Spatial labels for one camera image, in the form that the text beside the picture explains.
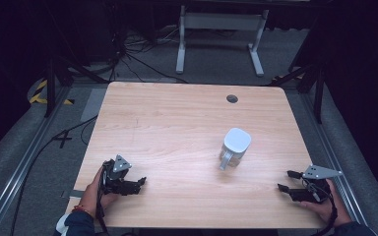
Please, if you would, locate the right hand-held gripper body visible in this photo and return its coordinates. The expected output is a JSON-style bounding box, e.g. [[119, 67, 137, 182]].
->
[[290, 164, 345, 205]]

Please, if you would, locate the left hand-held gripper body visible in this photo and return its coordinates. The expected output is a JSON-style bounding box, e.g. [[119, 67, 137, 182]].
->
[[101, 154, 142, 197]]

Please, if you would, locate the white mug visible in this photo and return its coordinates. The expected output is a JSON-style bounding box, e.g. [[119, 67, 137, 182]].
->
[[219, 127, 253, 172]]

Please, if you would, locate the person's right hand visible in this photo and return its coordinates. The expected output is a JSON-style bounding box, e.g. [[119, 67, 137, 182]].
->
[[299, 179, 352, 228]]

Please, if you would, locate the person's left hand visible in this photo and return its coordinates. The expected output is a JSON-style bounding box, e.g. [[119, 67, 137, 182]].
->
[[78, 165, 121, 218]]

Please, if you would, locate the black metal stand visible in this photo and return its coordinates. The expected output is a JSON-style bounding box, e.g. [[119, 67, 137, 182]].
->
[[269, 60, 327, 125], [43, 53, 110, 119]]

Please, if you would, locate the right hand-held gripper cable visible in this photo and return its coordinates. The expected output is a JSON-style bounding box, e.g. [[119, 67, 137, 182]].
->
[[309, 183, 340, 236]]

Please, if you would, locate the hand-held gripper cable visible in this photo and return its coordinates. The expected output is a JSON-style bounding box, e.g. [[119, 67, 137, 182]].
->
[[94, 163, 110, 236], [309, 183, 340, 236]]

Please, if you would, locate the aluminium floor rail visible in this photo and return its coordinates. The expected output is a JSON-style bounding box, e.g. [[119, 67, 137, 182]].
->
[[299, 92, 368, 227], [0, 86, 71, 236]]

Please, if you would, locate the left hand-held gripper cable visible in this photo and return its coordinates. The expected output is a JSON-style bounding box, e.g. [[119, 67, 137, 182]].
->
[[94, 163, 110, 236]]

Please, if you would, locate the red bracelet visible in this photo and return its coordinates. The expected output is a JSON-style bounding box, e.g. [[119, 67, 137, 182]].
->
[[72, 205, 95, 219]]

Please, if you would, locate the black floor cable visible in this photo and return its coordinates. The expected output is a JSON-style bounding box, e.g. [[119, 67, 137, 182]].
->
[[10, 114, 98, 236]]

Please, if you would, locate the bundle of floor cables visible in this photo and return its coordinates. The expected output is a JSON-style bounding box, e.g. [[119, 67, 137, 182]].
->
[[109, 26, 190, 85]]

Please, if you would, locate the white metal table frame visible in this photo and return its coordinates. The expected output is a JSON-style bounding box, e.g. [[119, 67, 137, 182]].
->
[[175, 4, 271, 79]]

